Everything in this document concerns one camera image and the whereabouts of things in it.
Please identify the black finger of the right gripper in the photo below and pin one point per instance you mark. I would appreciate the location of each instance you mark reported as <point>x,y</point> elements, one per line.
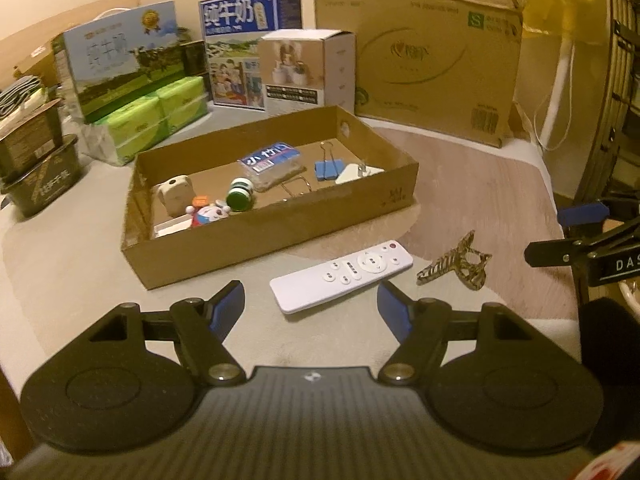
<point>609,257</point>

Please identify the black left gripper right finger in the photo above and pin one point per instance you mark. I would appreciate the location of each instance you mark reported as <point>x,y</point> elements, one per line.
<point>488,377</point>

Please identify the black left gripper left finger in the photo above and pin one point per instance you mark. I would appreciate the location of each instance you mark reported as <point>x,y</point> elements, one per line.
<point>132,377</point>

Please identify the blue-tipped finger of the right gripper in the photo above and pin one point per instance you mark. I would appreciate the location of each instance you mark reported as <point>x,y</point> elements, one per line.
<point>583,214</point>

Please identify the white remote control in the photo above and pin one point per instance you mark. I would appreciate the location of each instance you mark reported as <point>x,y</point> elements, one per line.
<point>339,277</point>

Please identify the red blue cat toy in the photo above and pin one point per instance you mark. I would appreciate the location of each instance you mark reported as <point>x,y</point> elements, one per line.
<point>202,211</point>

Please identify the cream tape measure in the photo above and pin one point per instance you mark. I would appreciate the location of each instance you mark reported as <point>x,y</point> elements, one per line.
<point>175,194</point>

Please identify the green lid small jar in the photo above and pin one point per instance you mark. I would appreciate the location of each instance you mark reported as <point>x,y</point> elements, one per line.
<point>240,196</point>

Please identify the blue binder clip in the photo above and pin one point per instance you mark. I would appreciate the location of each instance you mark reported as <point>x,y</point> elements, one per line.
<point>328,168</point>

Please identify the white power adapter plug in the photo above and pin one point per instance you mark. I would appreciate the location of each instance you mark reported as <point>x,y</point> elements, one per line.
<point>355,171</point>

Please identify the gold wire clip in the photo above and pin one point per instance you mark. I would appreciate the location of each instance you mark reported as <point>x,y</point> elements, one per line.
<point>295,187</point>

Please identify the brown cardboard tray box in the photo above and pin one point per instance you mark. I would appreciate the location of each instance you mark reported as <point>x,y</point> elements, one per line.
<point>211,161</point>

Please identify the large brown cardboard box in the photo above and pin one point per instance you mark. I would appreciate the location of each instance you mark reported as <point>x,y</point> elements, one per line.
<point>442,65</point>

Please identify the green tissue pack bundle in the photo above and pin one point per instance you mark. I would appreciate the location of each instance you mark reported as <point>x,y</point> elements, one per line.
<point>118,137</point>

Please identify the upper black food container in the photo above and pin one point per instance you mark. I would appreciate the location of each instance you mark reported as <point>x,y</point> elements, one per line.
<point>30,140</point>

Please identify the folded striped cloth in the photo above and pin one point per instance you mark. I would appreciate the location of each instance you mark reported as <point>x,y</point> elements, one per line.
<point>18,93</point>

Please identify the light blue milk carton box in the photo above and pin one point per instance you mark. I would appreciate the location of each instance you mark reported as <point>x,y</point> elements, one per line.
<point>106,63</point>

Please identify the white product box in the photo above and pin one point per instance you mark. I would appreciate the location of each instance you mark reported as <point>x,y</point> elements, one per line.
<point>307,68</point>

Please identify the small brown cardboard box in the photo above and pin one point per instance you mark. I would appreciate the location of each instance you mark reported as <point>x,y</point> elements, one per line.
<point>40,63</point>

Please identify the small dark box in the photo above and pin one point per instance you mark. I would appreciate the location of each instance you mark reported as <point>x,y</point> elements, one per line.
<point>193,57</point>

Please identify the dark blue milk carton box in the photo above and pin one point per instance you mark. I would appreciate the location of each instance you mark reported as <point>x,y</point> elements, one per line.
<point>231,30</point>

